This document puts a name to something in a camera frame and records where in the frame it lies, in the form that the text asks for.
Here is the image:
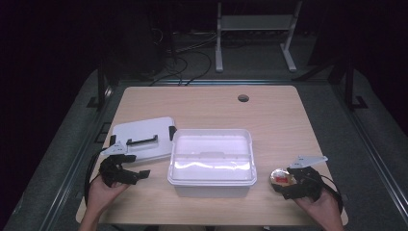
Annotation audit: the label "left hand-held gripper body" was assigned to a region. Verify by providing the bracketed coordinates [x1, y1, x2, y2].
[99, 141, 137, 189]

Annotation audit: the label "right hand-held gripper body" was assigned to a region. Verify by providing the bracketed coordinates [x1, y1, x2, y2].
[288, 155, 329, 203]

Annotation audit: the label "white lid with black handle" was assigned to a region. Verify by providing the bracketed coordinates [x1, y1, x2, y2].
[109, 115, 178, 164]

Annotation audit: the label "white plastic storage box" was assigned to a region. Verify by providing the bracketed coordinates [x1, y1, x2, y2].
[166, 128, 258, 199]

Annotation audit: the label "person's left hand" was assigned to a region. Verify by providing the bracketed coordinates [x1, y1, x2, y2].
[87, 174, 130, 212]

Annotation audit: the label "person's right hand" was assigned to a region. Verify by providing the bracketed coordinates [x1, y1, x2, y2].
[293, 188, 344, 224]

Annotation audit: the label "black metal stand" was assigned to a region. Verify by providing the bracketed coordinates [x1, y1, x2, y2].
[344, 54, 370, 112]
[86, 59, 114, 112]

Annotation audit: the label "white metal stand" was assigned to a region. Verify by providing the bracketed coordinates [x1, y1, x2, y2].
[215, 0, 303, 73]

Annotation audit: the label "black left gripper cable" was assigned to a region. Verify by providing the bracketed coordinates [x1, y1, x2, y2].
[83, 147, 109, 206]

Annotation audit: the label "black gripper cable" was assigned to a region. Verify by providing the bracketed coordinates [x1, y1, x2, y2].
[83, 147, 109, 206]
[320, 174, 344, 214]

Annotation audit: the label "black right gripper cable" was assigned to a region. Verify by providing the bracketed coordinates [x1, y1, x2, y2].
[320, 174, 344, 214]

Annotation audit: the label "black floor cables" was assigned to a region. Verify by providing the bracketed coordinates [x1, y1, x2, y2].
[148, 49, 214, 87]

